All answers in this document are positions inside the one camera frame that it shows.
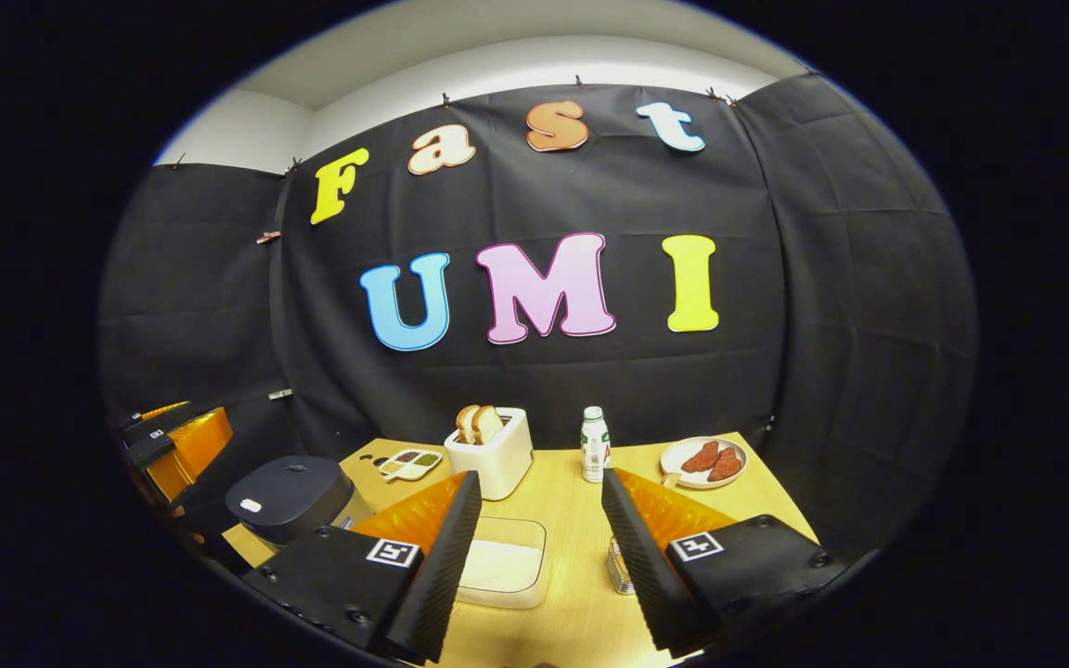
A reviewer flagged white milk bottle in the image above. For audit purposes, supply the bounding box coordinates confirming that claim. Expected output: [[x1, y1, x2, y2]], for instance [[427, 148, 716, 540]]
[[580, 405, 612, 484]]

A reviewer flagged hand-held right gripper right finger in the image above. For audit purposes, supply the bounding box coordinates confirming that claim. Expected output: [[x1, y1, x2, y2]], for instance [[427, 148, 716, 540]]
[[601, 467, 871, 660]]

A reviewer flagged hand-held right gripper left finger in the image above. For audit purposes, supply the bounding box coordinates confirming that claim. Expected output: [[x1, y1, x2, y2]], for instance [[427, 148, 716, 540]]
[[242, 470, 483, 665]]

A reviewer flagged white divided seasoning dish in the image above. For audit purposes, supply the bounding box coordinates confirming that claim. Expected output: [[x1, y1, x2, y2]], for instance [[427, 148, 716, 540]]
[[377, 448, 444, 483]]

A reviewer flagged white round plate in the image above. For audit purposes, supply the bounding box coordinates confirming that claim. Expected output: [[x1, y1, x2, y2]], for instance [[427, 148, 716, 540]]
[[660, 436, 749, 491]]

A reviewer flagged white rice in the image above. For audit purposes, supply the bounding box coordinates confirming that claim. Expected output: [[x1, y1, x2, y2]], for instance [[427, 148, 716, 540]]
[[462, 541, 543, 593]]

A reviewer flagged silver black rice cooker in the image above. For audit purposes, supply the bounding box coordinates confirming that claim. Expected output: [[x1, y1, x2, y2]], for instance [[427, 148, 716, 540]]
[[224, 455, 374, 548]]

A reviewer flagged black backdrop cloth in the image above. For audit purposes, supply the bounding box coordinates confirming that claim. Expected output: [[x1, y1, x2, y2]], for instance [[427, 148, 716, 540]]
[[98, 74, 979, 558]]

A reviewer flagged clear plastic rice box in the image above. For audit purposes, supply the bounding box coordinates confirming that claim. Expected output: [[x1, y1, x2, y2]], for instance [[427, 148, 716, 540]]
[[456, 517, 549, 610]]

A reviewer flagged white toaster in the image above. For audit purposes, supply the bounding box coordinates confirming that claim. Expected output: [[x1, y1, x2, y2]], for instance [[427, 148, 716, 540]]
[[444, 406, 535, 502]]

